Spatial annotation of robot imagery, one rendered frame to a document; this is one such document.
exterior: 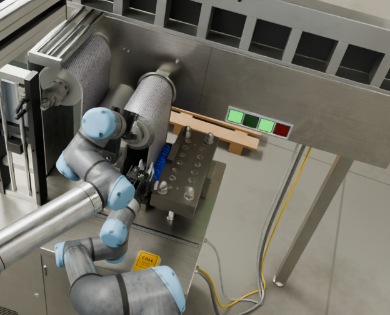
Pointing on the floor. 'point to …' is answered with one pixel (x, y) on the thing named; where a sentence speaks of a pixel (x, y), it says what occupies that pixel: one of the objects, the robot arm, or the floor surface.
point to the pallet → (237, 140)
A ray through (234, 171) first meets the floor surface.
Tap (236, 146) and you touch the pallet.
